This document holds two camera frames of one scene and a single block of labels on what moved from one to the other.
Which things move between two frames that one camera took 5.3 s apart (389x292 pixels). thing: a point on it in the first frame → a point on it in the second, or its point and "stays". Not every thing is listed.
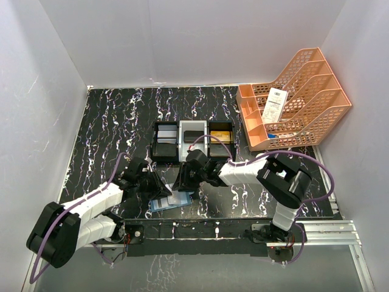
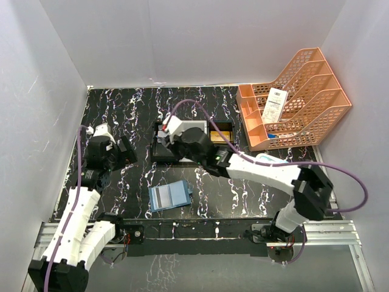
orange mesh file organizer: [298, 109] stays
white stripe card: [174, 199] → [162, 133]
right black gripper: [186, 175] → [166, 144]
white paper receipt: [275, 106] stays
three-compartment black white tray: [171, 140] stays
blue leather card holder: [177, 199] stays
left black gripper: [149, 181] → [122, 149]
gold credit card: [224, 136] stays
